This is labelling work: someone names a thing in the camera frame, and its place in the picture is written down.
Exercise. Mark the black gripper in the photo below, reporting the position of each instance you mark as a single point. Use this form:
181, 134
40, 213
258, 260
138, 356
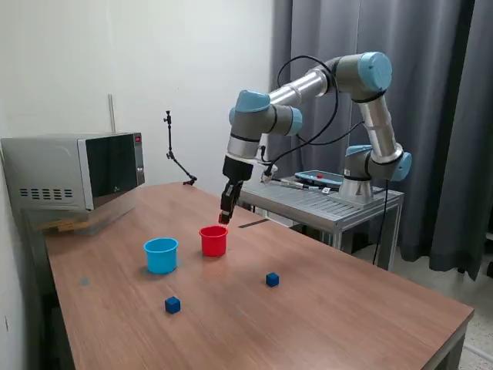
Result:
238, 169

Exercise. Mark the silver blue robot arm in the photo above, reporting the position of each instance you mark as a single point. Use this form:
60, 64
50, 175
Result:
377, 127

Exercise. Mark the dark thin strip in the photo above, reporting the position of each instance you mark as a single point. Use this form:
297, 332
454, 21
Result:
252, 223

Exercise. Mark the red plastic cup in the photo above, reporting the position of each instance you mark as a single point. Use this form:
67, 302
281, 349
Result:
213, 244

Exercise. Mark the blue cube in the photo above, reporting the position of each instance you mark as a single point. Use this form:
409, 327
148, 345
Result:
172, 305
272, 280

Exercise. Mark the blue plastic cup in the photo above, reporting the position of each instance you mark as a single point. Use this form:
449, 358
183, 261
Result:
161, 260

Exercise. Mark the blue teach pendant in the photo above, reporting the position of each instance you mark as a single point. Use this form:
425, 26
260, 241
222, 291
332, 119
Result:
327, 177

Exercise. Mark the grey metal robot stand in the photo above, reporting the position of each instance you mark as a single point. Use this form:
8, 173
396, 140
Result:
346, 210

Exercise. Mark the wooden block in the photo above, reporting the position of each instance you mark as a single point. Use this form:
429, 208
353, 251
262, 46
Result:
65, 225

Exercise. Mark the silver microwave oven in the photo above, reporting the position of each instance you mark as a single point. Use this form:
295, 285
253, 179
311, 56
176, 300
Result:
46, 169

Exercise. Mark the grey curtain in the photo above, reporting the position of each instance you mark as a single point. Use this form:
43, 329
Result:
443, 115

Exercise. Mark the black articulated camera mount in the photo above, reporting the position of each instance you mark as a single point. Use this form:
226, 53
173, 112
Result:
170, 142

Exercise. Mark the thin white wall rod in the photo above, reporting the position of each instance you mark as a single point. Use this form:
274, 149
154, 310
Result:
112, 115

